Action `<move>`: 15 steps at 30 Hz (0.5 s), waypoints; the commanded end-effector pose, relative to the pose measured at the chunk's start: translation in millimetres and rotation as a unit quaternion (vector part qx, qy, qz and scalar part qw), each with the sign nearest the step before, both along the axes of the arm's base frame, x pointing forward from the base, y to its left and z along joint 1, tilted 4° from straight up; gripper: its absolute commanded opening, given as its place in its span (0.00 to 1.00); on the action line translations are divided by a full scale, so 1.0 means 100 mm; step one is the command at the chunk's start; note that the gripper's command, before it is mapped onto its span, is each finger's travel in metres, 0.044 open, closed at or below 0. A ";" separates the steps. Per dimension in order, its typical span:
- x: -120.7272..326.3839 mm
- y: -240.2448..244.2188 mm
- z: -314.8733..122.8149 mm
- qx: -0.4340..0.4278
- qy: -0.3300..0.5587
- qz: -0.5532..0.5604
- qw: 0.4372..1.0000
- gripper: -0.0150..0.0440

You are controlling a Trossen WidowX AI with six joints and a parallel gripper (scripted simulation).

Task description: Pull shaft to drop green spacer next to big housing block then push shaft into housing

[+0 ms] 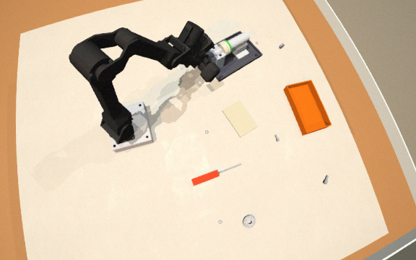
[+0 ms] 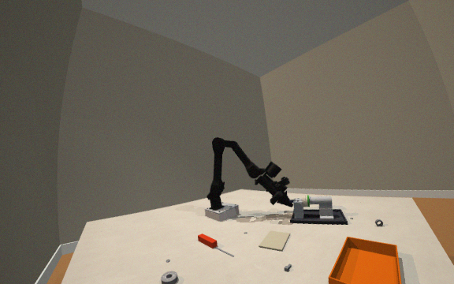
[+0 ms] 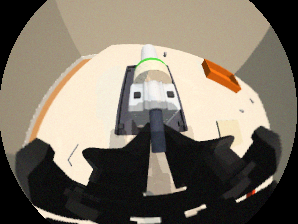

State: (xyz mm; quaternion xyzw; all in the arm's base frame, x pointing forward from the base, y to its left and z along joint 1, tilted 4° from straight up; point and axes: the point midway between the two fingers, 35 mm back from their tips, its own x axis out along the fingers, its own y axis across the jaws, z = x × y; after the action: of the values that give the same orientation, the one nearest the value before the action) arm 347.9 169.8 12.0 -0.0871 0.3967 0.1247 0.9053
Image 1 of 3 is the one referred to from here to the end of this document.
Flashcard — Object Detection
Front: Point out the red-handled screwdriver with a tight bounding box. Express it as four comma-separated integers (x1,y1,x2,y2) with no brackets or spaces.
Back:
191,163,241,186

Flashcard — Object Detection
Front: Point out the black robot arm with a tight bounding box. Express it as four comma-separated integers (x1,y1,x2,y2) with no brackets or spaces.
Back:
69,21,215,144

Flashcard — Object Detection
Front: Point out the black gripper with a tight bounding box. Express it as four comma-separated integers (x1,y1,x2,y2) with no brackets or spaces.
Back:
184,48,221,82

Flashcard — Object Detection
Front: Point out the orange rectangular tray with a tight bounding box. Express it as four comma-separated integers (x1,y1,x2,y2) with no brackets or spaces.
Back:
283,80,332,136

